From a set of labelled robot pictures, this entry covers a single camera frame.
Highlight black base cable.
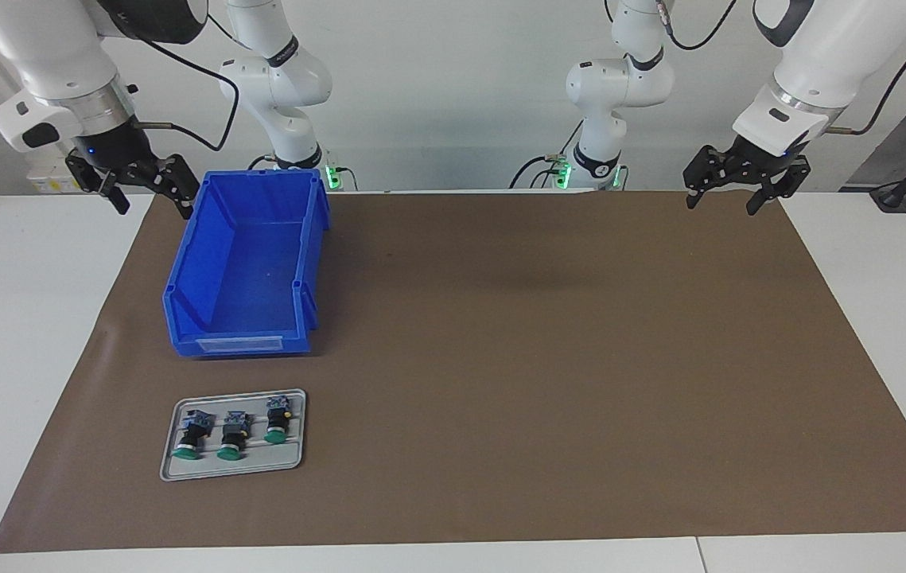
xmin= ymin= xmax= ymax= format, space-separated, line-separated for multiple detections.
xmin=508 ymin=119 xmax=587 ymax=190

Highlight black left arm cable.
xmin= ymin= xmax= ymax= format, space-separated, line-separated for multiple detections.
xmin=659 ymin=0 xmax=906 ymax=136

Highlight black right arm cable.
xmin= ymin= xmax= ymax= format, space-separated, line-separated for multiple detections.
xmin=134 ymin=16 xmax=240 ymax=152

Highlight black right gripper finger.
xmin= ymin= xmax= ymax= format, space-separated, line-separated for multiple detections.
xmin=65 ymin=155 xmax=131 ymax=215
xmin=142 ymin=154 xmax=200 ymax=220

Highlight brown table mat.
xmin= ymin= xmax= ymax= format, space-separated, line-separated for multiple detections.
xmin=0 ymin=189 xmax=906 ymax=554

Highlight blue plastic storage bin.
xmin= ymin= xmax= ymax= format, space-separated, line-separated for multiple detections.
xmin=162 ymin=169 xmax=332 ymax=359

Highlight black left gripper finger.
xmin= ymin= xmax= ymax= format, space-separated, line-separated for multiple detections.
xmin=747 ymin=155 xmax=811 ymax=216
xmin=683 ymin=145 xmax=740 ymax=209

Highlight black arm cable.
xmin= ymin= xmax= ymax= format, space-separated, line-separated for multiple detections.
xmin=659 ymin=0 xmax=906 ymax=136
xmin=134 ymin=16 xmax=240 ymax=152

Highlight green push button switch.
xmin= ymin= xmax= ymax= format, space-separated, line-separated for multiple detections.
xmin=216 ymin=411 xmax=254 ymax=462
xmin=170 ymin=409 xmax=216 ymax=462
xmin=263 ymin=396 xmax=294 ymax=445

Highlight white wall socket box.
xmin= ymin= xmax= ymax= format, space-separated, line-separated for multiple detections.
xmin=27 ymin=155 xmax=97 ymax=194

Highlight grey metal tray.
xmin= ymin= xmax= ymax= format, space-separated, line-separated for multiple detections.
xmin=159 ymin=388 xmax=308 ymax=482

